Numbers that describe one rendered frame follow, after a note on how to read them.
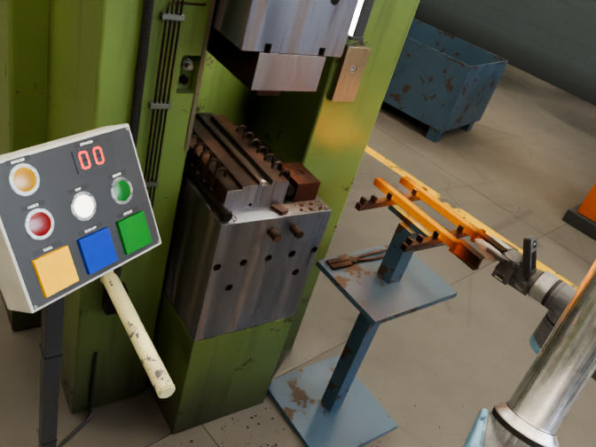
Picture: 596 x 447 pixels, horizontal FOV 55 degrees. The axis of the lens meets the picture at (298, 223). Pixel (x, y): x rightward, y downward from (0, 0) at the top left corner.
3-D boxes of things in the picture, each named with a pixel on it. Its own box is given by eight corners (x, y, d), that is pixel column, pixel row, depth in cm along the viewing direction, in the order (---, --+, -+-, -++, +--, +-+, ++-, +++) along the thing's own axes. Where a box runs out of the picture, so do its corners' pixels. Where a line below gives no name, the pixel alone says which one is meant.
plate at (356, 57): (354, 101, 175) (372, 48, 166) (331, 101, 170) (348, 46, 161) (349, 98, 177) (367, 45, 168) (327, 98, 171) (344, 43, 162)
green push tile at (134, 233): (152, 242, 127) (144, 210, 124) (127, 255, 121) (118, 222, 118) (147, 242, 128) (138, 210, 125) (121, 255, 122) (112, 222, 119)
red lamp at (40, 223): (54, 236, 106) (55, 217, 103) (27, 239, 103) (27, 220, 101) (50, 226, 108) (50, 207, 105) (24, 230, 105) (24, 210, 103)
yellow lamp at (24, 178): (40, 192, 103) (40, 173, 101) (11, 195, 101) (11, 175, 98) (35, 184, 105) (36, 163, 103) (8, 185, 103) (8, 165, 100)
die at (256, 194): (283, 203, 167) (290, 179, 163) (223, 210, 156) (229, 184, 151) (220, 135, 193) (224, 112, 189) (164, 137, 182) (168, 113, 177)
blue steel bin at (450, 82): (475, 131, 554) (509, 60, 516) (436, 144, 496) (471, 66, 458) (378, 80, 609) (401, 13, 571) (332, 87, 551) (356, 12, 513)
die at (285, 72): (316, 91, 148) (326, 57, 143) (250, 90, 137) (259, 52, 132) (241, 32, 175) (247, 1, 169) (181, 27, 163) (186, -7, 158)
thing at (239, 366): (263, 403, 220) (294, 316, 195) (172, 435, 198) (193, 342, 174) (202, 306, 255) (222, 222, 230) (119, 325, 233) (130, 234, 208)
